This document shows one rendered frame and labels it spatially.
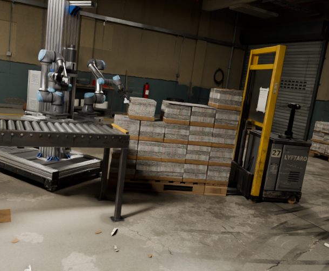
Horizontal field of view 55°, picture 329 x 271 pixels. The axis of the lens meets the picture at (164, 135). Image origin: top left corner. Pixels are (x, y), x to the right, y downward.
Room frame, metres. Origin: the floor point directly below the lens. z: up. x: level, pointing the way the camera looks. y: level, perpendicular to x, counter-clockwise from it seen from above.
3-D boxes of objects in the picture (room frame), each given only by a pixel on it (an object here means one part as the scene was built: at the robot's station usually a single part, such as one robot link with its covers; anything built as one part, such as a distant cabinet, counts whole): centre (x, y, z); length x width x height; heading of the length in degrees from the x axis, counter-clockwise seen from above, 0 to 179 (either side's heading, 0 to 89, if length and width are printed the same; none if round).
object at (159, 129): (3.80, 0.03, 0.42); 1.17 x 0.39 x 0.83; 101
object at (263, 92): (4.02, -1.13, 1.27); 0.57 x 0.01 x 0.65; 11
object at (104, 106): (9.36, 2.55, 0.55); 1.80 x 0.70 x 1.09; 118
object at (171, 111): (3.83, -0.09, 0.95); 0.38 x 0.29 x 0.23; 12
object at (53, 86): (3.14, 1.13, 1.12); 0.11 x 0.08 x 0.11; 126
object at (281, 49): (3.69, -1.17, 0.97); 0.09 x 0.09 x 1.75; 11
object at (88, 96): (3.86, 0.96, 0.98); 0.13 x 0.12 x 0.14; 135
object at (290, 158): (4.09, -1.47, 0.40); 0.69 x 0.55 x 0.80; 11
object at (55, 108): (3.42, 1.19, 0.87); 0.15 x 0.15 x 0.10
